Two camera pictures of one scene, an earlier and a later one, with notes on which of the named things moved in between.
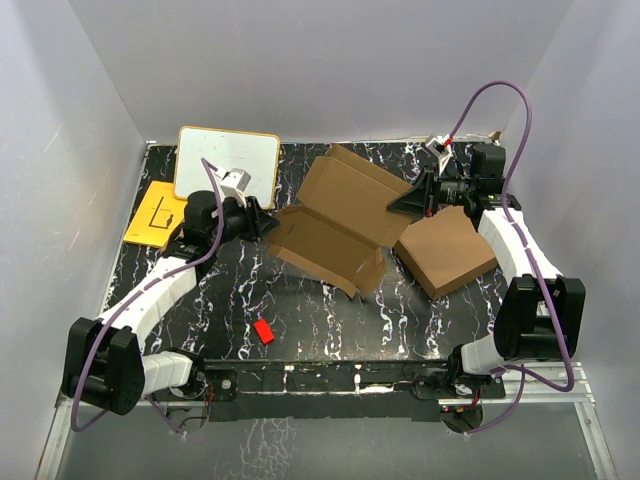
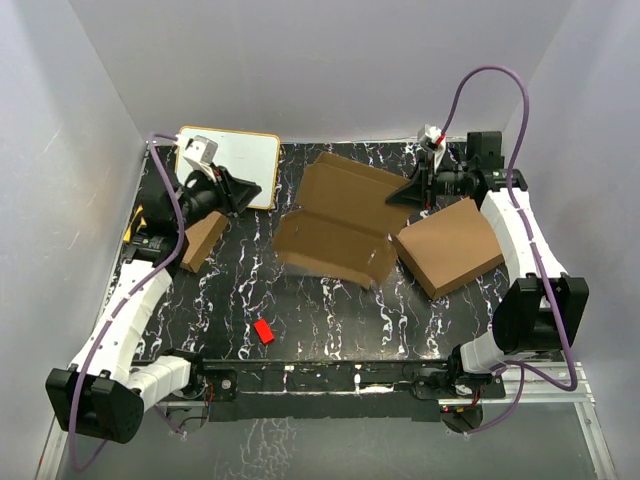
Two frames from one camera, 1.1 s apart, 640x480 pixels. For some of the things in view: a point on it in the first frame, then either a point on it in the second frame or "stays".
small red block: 264,331 stays
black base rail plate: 338,389 stays
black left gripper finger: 260,222 -> 238,193
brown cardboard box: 342,223 stays
